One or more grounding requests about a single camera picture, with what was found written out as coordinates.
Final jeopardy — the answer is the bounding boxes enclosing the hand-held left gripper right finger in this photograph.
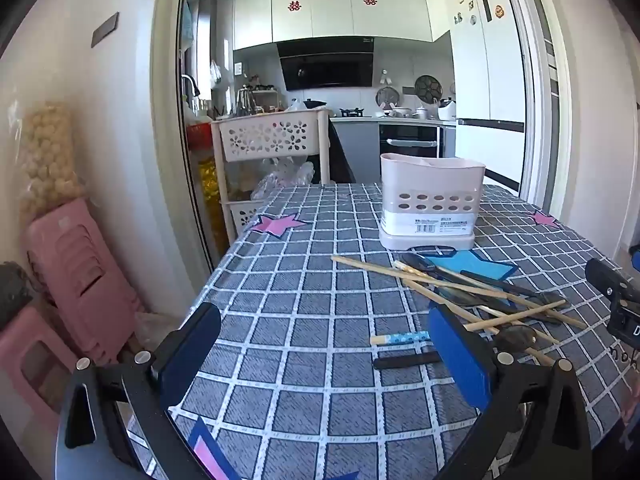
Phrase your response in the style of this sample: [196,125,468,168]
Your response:
[428,304,594,480]

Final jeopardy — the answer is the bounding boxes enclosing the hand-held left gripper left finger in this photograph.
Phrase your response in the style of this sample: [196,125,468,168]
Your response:
[59,302,222,480]

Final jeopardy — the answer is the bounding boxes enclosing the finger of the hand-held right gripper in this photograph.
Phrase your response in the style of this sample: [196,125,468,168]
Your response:
[585,258,640,307]

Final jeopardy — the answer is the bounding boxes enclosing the plain wooden chopstick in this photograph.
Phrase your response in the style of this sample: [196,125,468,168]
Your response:
[464,301,570,332]
[479,304,561,346]
[404,279,557,367]
[331,255,451,283]

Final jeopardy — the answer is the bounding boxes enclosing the speckled-end wooden chopstick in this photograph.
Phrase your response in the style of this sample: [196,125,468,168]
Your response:
[394,261,587,330]

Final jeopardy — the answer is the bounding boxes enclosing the pale pink utensil holder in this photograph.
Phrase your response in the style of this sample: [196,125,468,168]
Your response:
[378,153,487,252]

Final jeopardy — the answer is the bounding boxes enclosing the blue-ended wooden chopstick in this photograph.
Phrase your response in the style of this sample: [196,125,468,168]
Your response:
[370,331,431,347]

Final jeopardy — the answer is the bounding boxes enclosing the pink blue-edged sticker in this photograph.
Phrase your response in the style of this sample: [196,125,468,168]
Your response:
[187,416,232,480]

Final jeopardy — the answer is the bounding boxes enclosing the grey checked tablecloth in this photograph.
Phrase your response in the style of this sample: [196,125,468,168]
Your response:
[127,182,640,480]

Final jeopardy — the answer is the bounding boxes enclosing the pink plastic stool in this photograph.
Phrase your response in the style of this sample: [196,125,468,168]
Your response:
[25,197,147,367]
[0,306,77,443]

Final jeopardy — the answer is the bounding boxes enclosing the yellow oil bottle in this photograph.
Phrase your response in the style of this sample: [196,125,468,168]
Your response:
[197,154,229,257]

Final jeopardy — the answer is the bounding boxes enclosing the dark cloth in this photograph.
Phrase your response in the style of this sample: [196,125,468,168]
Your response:
[0,260,34,332]

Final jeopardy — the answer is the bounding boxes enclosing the clear plastic bag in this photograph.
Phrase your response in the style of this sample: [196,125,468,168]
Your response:
[249,157,316,201]

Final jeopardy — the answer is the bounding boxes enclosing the red container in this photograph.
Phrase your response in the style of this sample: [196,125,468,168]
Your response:
[185,122,216,161]

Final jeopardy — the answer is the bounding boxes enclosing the black built-in oven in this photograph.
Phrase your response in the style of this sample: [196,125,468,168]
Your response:
[378,124,442,160]

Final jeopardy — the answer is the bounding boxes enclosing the white refrigerator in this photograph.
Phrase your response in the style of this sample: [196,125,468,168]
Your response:
[446,0,529,196]

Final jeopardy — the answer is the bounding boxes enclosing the grey lower cabinet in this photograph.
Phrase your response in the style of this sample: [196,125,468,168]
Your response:
[331,119,381,184]

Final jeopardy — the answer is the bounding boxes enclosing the black garbage bag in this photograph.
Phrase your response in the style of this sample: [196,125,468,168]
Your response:
[327,120,356,185]

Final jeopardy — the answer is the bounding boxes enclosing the white flower-pattern storage cart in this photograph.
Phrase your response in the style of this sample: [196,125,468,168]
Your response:
[210,108,332,257]

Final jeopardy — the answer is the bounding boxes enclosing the bag of puffed snacks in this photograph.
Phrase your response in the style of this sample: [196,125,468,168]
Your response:
[16,102,84,232]

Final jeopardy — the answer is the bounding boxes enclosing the large round divided tray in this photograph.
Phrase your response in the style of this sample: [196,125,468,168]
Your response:
[413,74,444,103]

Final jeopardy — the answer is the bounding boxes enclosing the small round tray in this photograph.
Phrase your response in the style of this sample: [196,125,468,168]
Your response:
[374,86,400,111]

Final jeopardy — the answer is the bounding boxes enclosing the black range hood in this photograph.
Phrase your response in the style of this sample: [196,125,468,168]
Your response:
[276,37,376,93]

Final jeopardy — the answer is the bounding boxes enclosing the white upper cabinets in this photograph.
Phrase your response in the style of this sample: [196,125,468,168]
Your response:
[232,0,452,52]

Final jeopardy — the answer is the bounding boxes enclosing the dark wall switch panel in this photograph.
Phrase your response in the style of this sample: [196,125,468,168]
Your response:
[91,12,120,49]

